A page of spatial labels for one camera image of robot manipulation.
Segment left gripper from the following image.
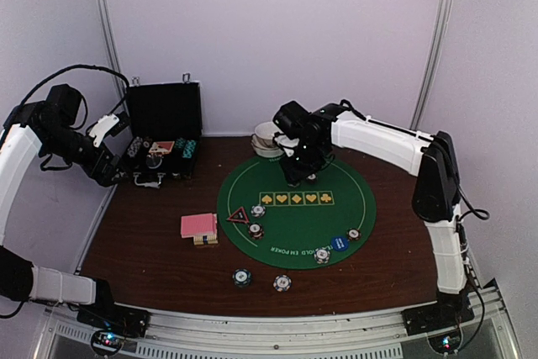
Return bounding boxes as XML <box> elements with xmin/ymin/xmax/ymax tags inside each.
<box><xmin>42</xmin><ymin>124</ymin><xmax>133</xmax><ymax>187</ymax></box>

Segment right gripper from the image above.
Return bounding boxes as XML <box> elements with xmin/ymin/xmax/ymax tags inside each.
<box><xmin>279</xmin><ymin>138</ymin><xmax>326</xmax><ymax>184</ymax></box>

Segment blue round dealer button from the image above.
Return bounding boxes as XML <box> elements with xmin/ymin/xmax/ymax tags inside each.
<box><xmin>330</xmin><ymin>236</ymin><xmax>349</xmax><ymax>252</ymax></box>

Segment black red triangle all-in marker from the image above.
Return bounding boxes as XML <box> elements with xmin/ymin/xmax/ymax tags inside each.
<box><xmin>226</xmin><ymin>206</ymin><xmax>250</xmax><ymax>224</ymax></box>

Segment pink playing card deck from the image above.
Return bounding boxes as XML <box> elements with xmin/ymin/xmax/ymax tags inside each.
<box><xmin>180</xmin><ymin>213</ymin><xmax>217</xmax><ymax>238</ymax></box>

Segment light blue chip stack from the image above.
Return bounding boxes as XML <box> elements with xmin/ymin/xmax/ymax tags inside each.
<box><xmin>273</xmin><ymin>275</ymin><xmax>292</xmax><ymax>292</ymax></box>

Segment dark blue chip stack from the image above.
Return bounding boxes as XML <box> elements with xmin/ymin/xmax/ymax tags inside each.
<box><xmin>232</xmin><ymin>268</ymin><xmax>252</xmax><ymax>288</ymax></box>

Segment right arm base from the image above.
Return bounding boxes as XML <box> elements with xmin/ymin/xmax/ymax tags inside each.
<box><xmin>402</xmin><ymin>291</ymin><xmax>475</xmax><ymax>356</ymax></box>

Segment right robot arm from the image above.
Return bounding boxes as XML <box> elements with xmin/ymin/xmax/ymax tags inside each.
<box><xmin>272</xmin><ymin>99</ymin><xmax>490</xmax><ymax>327</ymax></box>

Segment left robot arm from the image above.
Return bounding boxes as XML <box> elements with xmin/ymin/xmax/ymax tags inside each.
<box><xmin>1</xmin><ymin>64</ymin><xmax>128</xmax><ymax>329</ymax></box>

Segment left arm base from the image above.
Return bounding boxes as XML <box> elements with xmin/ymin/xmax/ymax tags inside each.
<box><xmin>74</xmin><ymin>305</ymin><xmax>150</xmax><ymax>358</ymax></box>

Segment lower white ceramic bowl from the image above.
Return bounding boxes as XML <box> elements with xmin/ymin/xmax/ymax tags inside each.
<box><xmin>251</xmin><ymin>135</ymin><xmax>284</xmax><ymax>159</ymax></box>

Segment white ceramic bowl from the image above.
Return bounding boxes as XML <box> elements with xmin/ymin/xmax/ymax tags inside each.
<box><xmin>251</xmin><ymin>135</ymin><xmax>284</xmax><ymax>159</ymax></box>
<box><xmin>254</xmin><ymin>121</ymin><xmax>280</xmax><ymax>147</ymax></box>

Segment upper white ceramic bowl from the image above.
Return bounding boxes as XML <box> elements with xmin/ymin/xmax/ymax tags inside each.
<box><xmin>254</xmin><ymin>121</ymin><xmax>280</xmax><ymax>147</ymax></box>

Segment clear dealer puck in case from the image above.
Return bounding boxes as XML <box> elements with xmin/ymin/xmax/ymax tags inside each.
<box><xmin>145</xmin><ymin>154</ymin><xmax>162</xmax><ymax>170</ymax></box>

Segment cards in case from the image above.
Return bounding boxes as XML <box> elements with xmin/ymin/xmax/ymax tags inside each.
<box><xmin>148</xmin><ymin>141</ymin><xmax>175</xmax><ymax>155</ymax></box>

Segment round green poker mat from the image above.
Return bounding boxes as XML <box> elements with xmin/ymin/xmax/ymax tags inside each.
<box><xmin>217</xmin><ymin>157</ymin><xmax>377</xmax><ymax>270</ymax></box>

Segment black poker chip case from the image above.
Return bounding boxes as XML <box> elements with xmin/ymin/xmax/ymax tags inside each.
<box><xmin>123</xmin><ymin>74</ymin><xmax>203</xmax><ymax>188</ymax></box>

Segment teal chip stack in case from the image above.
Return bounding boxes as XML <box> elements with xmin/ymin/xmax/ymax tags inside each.
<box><xmin>182</xmin><ymin>140</ymin><xmax>198</xmax><ymax>160</ymax></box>

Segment gold blue card box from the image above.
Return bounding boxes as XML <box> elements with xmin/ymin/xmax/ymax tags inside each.
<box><xmin>193</xmin><ymin>214</ymin><xmax>219</xmax><ymax>246</ymax></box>

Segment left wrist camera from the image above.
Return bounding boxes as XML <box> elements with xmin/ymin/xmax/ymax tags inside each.
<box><xmin>87</xmin><ymin>112</ymin><xmax>130</xmax><ymax>148</ymax></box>

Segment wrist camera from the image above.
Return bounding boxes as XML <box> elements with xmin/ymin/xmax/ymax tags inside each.
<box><xmin>87</xmin><ymin>112</ymin><xmax>130</xmax><ymax>148</ymax></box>
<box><xmin>272</xmin><ymin>101</ymin><xmax>315</xmax><ymax>146</ymax></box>

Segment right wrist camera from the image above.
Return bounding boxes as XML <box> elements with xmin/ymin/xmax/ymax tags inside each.
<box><xmin>272</xmin><ymin>101</ymin><xmax>315</xmax><ymax>146</ymax></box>

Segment aluminium front rail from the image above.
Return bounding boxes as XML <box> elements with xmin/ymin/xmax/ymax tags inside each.
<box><xmin>33</xmin><ymin>278</ymin><xmax>525</xmax><ymax>359</ymax></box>

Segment left aluminium post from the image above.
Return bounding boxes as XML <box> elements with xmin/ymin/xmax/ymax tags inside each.
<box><xmin>87</xmin><ymin>0</ymin><xmax>124</xmax><ymax>116</ymax></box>

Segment aluminium post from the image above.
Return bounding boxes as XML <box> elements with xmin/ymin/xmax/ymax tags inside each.
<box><xmin>409</xmin><ymin>0</ymin><xmax>453</xmax><ymax>130</ymax></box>
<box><xmin>87</xmin><ymin>0</ymin><xmax>124</xmax><ymax>116</ymax></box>

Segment right aluminium post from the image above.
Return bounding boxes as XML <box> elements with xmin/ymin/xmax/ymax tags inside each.
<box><xmin>409</xmin><ymin>0</ymin><xmax>453</xmax><ymax>130</ymax></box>

